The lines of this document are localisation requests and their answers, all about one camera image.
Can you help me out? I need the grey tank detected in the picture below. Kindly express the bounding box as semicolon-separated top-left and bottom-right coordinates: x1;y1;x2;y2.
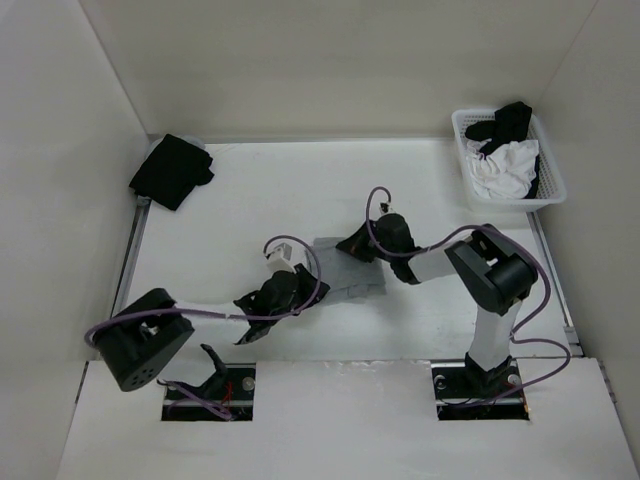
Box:
312;237;387;305
181;135;206;150

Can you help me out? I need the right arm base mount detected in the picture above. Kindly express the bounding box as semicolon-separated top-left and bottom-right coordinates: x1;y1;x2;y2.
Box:
431;360;530;421

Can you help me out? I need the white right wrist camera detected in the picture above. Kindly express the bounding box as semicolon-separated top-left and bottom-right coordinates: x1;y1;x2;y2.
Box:
378;202;395;217

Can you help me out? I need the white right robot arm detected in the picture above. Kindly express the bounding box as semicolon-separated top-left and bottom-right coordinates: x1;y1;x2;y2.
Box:
336;213;538;396

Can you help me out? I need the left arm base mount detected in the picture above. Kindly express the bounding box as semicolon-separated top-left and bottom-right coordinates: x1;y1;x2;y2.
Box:
156;344;257;422

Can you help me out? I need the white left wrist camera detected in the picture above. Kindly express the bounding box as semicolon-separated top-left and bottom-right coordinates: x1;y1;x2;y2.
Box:
265;242;295;273

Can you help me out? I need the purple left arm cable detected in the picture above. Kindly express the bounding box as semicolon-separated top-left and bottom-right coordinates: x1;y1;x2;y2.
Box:
83;233;324;420

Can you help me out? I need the white plastic basket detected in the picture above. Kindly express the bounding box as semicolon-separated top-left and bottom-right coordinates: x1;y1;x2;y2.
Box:
451;108;567;213

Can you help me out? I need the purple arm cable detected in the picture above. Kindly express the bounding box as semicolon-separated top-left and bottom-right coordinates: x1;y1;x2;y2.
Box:
366;186;574;401
83;233;324;420

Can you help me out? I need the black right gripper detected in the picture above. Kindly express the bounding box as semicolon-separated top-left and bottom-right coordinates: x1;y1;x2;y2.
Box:
337;219;396;263

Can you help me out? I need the white tank top in basket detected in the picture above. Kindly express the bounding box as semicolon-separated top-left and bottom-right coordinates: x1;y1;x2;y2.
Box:
465;140;540;200

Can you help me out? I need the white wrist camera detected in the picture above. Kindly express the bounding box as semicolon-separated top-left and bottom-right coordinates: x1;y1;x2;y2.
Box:
378;202;395;217
265;242;295;273

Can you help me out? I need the black tank top in basket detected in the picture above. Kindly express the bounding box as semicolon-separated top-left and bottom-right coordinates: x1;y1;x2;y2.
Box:
465;101;533;156

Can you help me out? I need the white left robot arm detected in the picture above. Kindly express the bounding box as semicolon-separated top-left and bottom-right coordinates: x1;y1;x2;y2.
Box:
85;263;331;392

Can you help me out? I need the folded grey tank top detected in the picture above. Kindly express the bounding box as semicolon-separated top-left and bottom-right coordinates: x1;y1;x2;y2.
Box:
181;135;206;150

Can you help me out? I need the folded black tank top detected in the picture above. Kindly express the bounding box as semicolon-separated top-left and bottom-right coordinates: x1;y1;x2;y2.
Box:
129;134;215;211

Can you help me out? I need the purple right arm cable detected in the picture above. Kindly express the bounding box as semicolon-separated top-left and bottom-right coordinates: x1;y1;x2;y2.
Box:
366;186;574;401

